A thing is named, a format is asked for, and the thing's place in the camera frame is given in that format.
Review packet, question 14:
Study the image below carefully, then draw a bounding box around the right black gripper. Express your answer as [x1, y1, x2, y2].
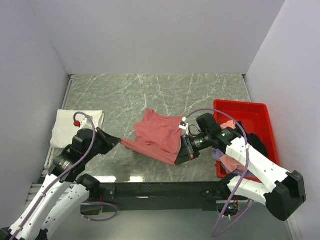
[175, 132, 211, 166]

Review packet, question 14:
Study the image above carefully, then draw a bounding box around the dark pink t shirt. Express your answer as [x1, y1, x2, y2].
[121, 109, 182, 166]

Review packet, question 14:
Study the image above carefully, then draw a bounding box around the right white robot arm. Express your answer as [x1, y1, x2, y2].
[176, 113, 306, 221]

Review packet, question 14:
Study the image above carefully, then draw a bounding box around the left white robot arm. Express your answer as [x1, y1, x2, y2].
[0, 128, 121, 240]

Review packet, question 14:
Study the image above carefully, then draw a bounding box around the lavender t shirt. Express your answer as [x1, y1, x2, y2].
[212, 149, 243, 176]

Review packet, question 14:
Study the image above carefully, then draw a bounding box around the light pink t shirt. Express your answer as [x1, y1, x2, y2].
[220, 120, 245, 172]

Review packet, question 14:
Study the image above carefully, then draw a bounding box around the folded white t shirt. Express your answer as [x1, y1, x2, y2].
[50, 109, 105, 149]

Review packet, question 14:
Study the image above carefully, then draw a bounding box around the red plastic bin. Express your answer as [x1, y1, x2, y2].
[213, 99, 281, 180]

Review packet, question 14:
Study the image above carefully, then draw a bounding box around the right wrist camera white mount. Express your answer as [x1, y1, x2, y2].
[179, 120, 188, 131]

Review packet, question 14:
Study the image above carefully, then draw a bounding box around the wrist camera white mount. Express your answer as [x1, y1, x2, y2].
[73, 118, 92, 129]
[179, 120, 188, 131]

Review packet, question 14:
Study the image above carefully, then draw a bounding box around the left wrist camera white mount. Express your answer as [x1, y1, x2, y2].
[73, 118, 92, 129]

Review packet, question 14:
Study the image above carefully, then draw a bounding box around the aluminium frame rail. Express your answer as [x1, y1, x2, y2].
[25, 184, 75, 207]

